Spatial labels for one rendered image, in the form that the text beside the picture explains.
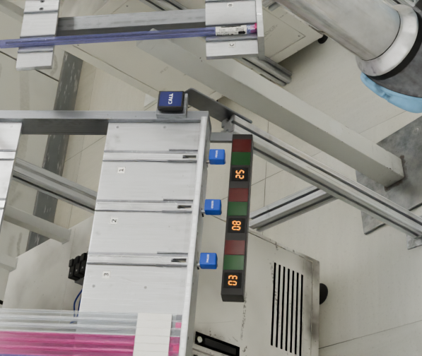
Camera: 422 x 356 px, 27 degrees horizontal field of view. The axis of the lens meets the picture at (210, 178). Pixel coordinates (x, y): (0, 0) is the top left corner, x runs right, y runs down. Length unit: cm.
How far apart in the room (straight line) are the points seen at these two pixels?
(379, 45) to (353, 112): 130
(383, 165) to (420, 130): 16
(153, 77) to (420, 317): 129
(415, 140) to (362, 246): 31
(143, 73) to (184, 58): 105
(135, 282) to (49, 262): 73
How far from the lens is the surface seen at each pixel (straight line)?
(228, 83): 198
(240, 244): 163
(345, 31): 126
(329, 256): 243
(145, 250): 164
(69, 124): 182
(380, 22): 128
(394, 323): 221
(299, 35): 275
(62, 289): 221
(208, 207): 164
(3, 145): 183
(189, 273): 158
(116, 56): 291
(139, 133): 176
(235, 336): 207
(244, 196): 167
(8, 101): 400
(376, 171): 229
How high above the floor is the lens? 161
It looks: 33 degrees down
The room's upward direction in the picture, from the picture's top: 64 degrees counter-clockwise
